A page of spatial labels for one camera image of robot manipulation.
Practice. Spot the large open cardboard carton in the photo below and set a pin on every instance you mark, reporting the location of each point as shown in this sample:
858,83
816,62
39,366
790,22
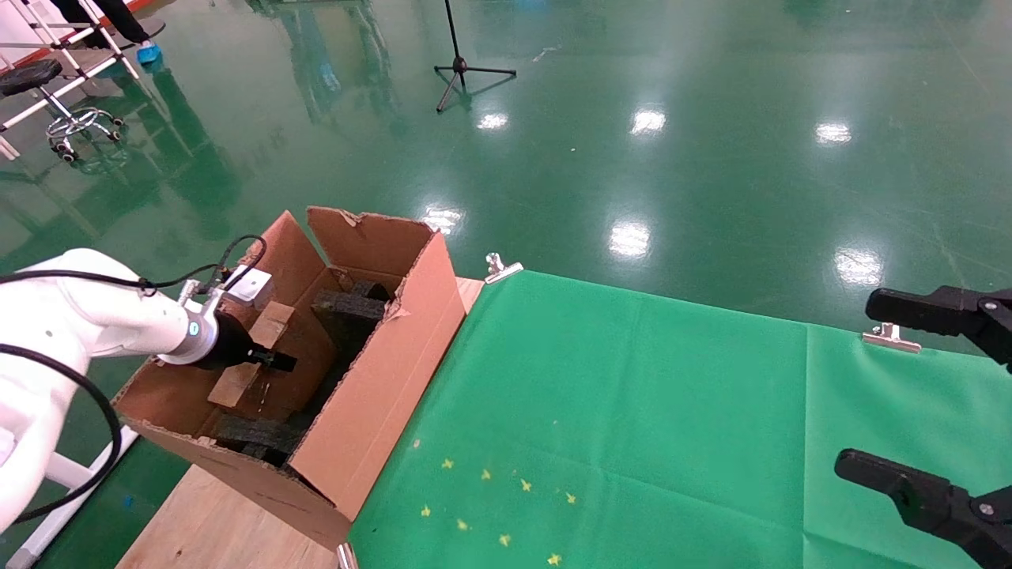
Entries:
379,395

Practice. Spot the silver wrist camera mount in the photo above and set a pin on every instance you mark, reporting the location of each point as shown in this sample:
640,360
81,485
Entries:
251,286

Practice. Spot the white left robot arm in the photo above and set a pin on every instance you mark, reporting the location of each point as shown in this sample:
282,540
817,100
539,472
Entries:
63,316

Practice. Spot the small taped cardboard box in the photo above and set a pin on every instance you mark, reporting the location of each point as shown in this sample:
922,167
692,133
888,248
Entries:
273,324

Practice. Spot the black tripod stand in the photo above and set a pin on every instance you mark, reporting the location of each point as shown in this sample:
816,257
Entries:
460,65

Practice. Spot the person legs blue shoe covers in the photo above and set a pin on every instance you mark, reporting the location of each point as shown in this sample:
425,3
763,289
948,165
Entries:
118,14

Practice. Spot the black foam insert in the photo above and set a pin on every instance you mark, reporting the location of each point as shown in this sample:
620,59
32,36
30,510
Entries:
348,312
253,433

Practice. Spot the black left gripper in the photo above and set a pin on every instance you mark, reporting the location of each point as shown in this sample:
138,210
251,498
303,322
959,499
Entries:
231,348

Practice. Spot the black wheeled stool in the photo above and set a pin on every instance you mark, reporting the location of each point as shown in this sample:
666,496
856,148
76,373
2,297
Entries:
30,77

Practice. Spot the white metal table frame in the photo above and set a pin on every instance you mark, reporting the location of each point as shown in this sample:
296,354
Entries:
71,474

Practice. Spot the green table cloth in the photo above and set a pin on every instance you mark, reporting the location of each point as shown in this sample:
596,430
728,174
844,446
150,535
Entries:
672,427

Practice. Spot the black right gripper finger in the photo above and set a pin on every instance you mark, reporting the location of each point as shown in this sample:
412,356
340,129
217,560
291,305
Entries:
917,308
933,502

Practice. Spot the black round stand base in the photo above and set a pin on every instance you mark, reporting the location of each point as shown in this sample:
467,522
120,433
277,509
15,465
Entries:
156,28

